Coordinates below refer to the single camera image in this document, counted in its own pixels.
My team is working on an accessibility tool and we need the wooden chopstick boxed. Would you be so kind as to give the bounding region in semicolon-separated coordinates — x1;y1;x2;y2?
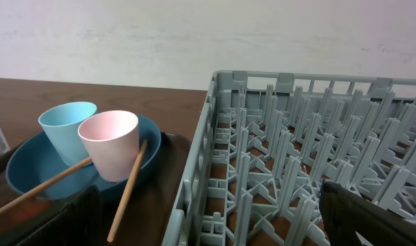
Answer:
107;140;148;243
0;157;92;216

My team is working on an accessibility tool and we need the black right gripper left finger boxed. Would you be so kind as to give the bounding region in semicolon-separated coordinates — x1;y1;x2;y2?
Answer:
13;186;102;246

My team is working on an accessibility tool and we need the pink cup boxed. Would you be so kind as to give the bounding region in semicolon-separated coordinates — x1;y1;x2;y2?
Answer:
78;110;139;182

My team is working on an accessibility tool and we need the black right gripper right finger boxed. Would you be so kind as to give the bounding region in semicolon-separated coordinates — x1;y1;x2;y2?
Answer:
319;182;416;246

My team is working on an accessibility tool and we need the dark blue plate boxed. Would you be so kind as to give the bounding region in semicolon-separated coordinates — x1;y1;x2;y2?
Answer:
5;114;162;203

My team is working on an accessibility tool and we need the light blue cup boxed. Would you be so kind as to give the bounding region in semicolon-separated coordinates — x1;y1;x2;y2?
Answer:
38;101;97;166

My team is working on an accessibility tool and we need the grey dishwasher rack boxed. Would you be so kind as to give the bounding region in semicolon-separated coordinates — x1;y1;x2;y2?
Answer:
163;70;416;245

